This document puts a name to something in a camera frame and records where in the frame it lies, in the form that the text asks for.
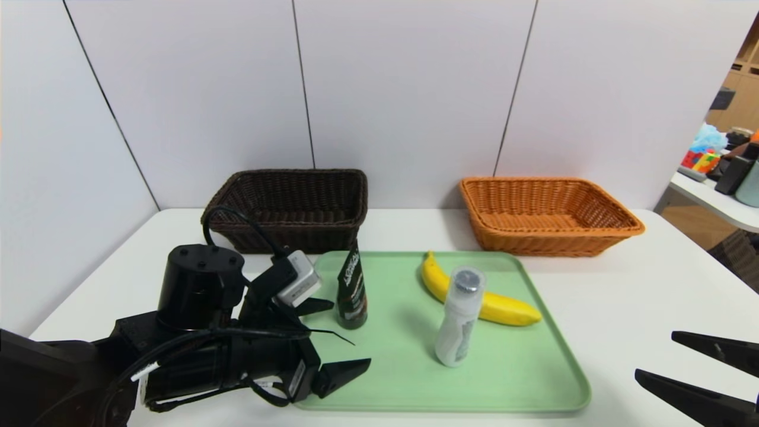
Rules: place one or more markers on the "dark brown wicker basket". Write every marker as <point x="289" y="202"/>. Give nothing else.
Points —
<point x="308" y="201"/>

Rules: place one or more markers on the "white bottle grey cap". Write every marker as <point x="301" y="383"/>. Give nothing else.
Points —
<point x="456" y="332"/>

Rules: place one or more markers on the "orange wicker basket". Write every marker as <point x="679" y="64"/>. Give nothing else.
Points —
<point x="533" y="237"/>

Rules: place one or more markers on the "grey-green cup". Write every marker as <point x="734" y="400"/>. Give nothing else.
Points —
<point x="750" y="187"/>

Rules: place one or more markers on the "blue plastic bag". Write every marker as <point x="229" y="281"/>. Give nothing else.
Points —
<point x="707" y="139"/>

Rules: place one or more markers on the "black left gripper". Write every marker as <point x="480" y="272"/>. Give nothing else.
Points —
<point x="300" y="373"/>

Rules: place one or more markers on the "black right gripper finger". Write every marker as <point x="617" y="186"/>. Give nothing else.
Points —
<point x="723" y="351"/>
<point x="699" y="406"/>

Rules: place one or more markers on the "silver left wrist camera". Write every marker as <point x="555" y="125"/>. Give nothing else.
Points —
<point x="299" y="276"/>

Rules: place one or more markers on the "colourful toy block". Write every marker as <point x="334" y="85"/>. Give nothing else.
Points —
<point x="699" y="161"/>

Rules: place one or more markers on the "green plastic tray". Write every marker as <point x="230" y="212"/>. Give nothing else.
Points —
<point x="403" y="367"/>

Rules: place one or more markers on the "tall black box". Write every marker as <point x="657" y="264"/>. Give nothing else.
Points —
<point x="732" y="175"/>

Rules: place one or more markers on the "white side table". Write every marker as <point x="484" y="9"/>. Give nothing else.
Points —
<point x="711" y="201"/>

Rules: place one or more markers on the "dark woven stool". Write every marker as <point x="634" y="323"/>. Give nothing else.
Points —
<point x="738" y="261"/>

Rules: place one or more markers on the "orange and black left arm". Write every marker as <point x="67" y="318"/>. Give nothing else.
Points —
<point x="198" y="284"/>

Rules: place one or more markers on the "black cosmetic tube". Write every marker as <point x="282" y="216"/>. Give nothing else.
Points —
<point x="352" y="296"/>

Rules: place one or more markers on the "dark grey wall box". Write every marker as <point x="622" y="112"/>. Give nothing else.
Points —
<point x="720" y="99"/>

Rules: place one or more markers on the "yellow banana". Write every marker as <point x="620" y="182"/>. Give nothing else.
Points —
<point x="510" y="309"/>

